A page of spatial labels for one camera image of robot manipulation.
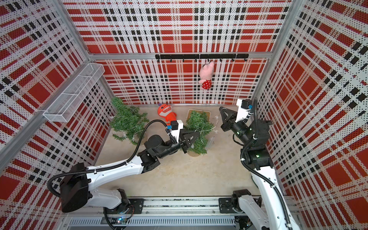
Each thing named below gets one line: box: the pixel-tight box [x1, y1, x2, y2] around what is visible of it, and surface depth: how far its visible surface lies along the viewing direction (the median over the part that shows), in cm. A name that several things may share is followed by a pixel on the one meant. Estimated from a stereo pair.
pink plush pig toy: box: [198, 60, 215, 90], surface depth 95 cm
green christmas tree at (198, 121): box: [182, 110, 217, 155], surface depth 74 cm
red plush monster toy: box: [157, 103, 177, 127], surface depth 110 cm
